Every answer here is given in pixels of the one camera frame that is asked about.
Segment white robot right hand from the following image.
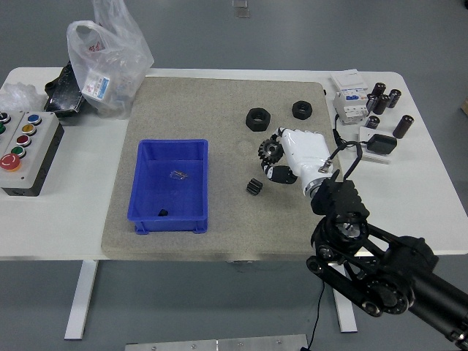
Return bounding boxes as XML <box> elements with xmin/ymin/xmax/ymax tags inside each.
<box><xmin>258</xmin><ymin>127</ymin><xmax>334</xmax><ymax>195</ymax></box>

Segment large black bevel gear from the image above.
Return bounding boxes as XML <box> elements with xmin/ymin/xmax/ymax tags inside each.
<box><xmin>257</xmin><ymin>139</ymin><xmax>282</xmax><ymax>165</ymax></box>

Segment small black spur gear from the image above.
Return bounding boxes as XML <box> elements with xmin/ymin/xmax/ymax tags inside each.
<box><xmin>245</xmin><ymin>178</ymin><xmax>265</xmax><ymax>197</ymax></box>

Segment blue plastic bin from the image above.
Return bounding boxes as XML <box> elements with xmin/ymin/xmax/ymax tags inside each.
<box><xmin>127</xmin><ymin>138</ymin><xmax>209</xmax><ymax>235</ymax></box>

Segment small black hex nut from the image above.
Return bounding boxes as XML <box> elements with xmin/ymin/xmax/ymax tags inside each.
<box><xmin>291</xmin><ymin>100</ymin><xmax>314</xmax><ymax>121</ymax></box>

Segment large black hex nut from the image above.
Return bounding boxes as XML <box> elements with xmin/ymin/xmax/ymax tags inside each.
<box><xmin>245</xmin><ymin>107</ymin><xmax>272</xmax><ymax>132</ymax></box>

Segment white blue labelled box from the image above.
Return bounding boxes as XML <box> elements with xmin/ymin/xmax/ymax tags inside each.
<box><xmin>83</xmin><ymin>71</ymin><xmax>112</xmax><ymax>99</ymax></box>

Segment grey five-button control box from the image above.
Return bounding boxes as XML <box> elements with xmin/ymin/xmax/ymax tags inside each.
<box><xmin>0</xmin><ymin>110</ymin><xmax>65</xmax><ymax>197</ymax></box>

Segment white circuit breaker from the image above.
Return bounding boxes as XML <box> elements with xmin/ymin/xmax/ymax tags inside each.
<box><xmin>331</xmin><ymin>69</ymin><xmax>370</xmax><ymax>126</ymax></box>

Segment white flat plate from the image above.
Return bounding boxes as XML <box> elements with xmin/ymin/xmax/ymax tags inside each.
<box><xmin>356</xmin><ymin>126</ymin><xmax>394</xmax><ymax>165</ymax></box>

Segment black power adapter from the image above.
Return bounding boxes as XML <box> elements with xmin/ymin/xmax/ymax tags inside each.
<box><xmin>366</xmin><ymin>133</ymin><xmax>398</xmax><ymax>154</ymax></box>

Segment grey-brown mat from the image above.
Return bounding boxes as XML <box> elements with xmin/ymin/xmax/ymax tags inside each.
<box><xmin>100</xmin><ymin>76</ymin><xmax>363</xmax><ymax>263</ymax></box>

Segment white table leg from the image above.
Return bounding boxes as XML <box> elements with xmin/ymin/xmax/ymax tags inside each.
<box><xmin>332</xmin><ymin>287</ymin><xmax>358</xmax><ymax>333</ymax></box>
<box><xmin>64</xmin><ymin>260</ymin><xmax>99</xmax><ymax>340</ymax></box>

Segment clear plastic bag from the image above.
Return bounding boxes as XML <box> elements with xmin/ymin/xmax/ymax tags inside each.
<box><xmin>66</xmin><ymin>0</ymin><xmax>155</xmax><ymax>121</ymax></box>

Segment black plastic tray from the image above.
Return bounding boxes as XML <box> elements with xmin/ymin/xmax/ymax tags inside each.
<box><xmin>43</xmin><ymin>61</ymin><xmax>88</xmax><ymax>118</ymax></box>

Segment crumpled clear plastic wrap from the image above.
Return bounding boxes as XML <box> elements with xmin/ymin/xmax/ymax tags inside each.
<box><xmin>0</xmin><ymin>82</ymin><xmax>47</xmax><ymax>113</ymax></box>

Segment black adapter cord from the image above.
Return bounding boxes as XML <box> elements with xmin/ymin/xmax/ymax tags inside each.
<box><xmin>331</xmin><ymin>113</ymin><xmax>369</xmax><ymax>151</ymax></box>

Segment thin black floor cable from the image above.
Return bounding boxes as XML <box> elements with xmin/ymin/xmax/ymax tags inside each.
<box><xmin>306</xmin><ymin>283</ymin><xmax>326</xmax><ymax>351</ymax></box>

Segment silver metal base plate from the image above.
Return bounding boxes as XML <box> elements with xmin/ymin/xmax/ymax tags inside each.
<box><xmin>124</xmin><ymin>333</ymin><xmax>310</xmax><ymax>351</ymax></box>

